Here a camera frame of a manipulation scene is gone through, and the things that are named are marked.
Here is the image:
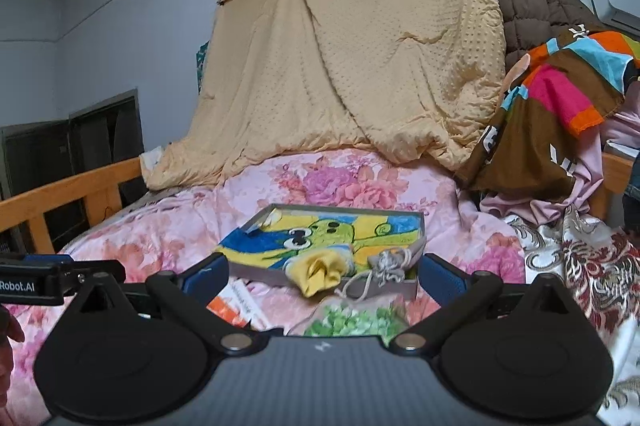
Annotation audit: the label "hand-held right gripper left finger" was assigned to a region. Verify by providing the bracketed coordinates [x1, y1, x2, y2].
[70, 252, 251, 353]

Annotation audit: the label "grey cardboard box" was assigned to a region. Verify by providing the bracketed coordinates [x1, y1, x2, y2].
[212, 203, 427, 303]

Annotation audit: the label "wooden bed post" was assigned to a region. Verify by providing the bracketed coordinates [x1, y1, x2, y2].
[601, 150, 632, 219]

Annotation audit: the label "clear bag with green pieces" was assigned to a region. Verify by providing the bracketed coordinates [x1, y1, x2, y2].
[285, 296, 407, 338]

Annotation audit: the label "pale pink cloth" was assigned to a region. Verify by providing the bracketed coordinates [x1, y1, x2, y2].
[480, 106, 640, 228]

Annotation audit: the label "person's left hand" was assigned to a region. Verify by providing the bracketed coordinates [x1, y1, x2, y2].
[0, 306, 26, 407]

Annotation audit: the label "white brown ornate cloth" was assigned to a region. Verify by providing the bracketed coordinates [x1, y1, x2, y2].
[500, 201, 640, 426]

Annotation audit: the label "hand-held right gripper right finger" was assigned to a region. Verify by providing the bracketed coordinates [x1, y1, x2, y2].
[392, 252, 577, 353]

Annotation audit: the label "blue jeans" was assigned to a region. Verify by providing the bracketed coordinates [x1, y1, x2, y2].
[621, 146, 640, 233]

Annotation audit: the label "pink floral bedspread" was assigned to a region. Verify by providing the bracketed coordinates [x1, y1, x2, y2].
[0, 146, 527, 409]

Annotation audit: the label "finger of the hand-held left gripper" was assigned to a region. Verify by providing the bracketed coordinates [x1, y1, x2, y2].
[22, 254, 127, 294]

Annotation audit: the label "teal patterned cloth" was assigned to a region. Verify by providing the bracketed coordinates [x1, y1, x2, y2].
[195, 40, 211, 95]

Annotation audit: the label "wooden bed rail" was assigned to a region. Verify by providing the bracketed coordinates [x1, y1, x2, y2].
[0, 156, 144, 252]

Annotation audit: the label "dark metal cabinet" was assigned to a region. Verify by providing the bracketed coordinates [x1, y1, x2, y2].
[0, 88, 146, 252]

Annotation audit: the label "yellow blue cartoon towel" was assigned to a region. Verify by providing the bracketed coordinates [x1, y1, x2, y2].
[217, 208, 423, 278]

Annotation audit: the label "yellow sock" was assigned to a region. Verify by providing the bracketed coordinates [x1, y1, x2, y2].
[282, 246, 357, 298]

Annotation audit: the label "orange and white carton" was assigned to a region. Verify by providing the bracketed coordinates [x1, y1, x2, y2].
[206, 281, 272, 332]

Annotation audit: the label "brown multicoloured patchwork blanket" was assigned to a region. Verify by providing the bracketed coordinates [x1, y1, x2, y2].
[452, 28, 640, 205]

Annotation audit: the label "brown quilted comforter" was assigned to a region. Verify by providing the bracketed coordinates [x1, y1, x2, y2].
[487, 0, 608, 72]

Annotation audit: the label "beige dotted blanket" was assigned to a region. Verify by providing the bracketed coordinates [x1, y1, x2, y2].
[142, 0, 507, 193]

